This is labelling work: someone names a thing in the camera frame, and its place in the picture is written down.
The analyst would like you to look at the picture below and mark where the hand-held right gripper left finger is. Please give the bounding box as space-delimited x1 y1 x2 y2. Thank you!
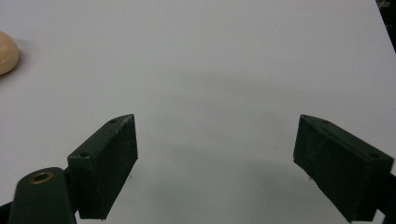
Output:
66 113 139 220

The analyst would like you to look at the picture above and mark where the beige egg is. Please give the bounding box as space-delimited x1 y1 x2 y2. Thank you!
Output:
0 30 21 77

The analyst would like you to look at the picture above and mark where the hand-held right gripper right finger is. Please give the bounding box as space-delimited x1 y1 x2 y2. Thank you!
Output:
292 114 395 224

